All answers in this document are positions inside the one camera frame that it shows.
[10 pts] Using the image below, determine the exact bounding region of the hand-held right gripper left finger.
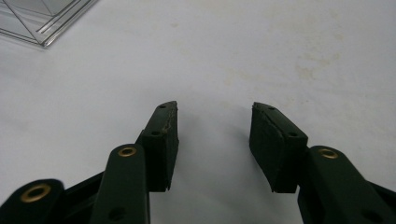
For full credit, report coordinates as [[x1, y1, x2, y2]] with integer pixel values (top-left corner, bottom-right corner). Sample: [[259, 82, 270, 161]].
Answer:
[[135, 100, 180, 193]]

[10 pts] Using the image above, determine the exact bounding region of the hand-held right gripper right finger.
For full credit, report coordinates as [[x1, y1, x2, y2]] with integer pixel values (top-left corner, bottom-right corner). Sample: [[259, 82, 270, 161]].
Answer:
[[248, 101, 309, 194]]

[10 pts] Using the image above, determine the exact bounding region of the clear acrylic box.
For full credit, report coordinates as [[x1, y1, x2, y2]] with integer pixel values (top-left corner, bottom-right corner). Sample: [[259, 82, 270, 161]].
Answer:
[[0, 0, 100, 48]]

